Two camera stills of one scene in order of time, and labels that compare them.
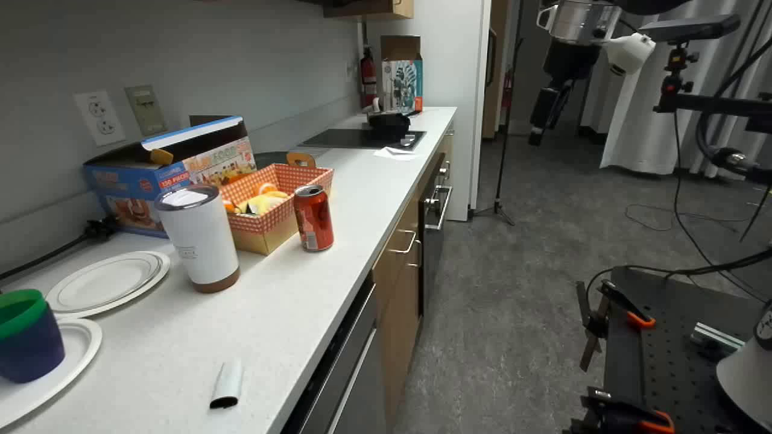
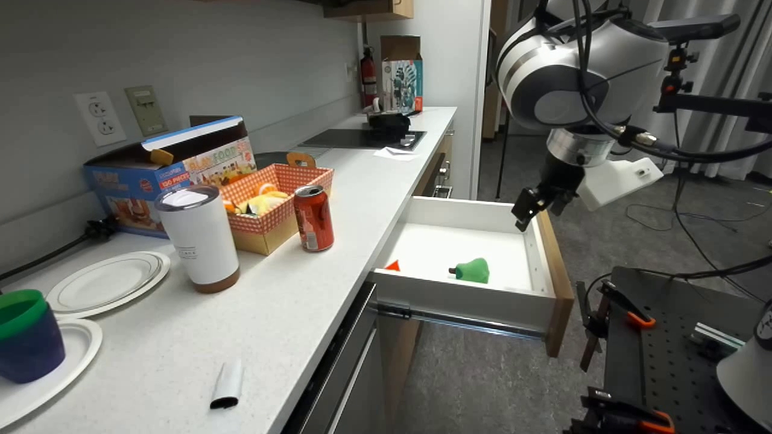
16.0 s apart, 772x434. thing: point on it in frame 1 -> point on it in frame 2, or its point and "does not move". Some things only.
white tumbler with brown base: [199, 223] does not move
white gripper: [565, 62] -> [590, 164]
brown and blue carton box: [402, 73] does not move
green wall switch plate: [145, 110] does not move
